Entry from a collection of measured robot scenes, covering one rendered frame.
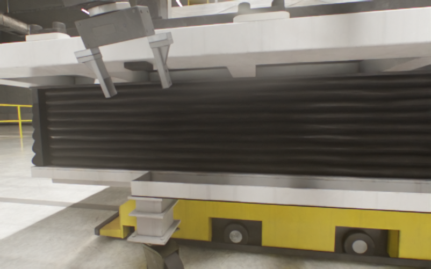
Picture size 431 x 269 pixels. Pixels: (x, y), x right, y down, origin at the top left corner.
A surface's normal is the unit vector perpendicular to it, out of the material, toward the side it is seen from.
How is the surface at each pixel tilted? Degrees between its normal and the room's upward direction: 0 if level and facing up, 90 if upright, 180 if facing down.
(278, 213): 90
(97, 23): 113
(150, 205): 90
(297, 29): 90
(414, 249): 90
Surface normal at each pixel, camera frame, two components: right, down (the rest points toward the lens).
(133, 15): -0.11, 0.47
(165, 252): 0.36, -0.86
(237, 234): -0.18, 0.08
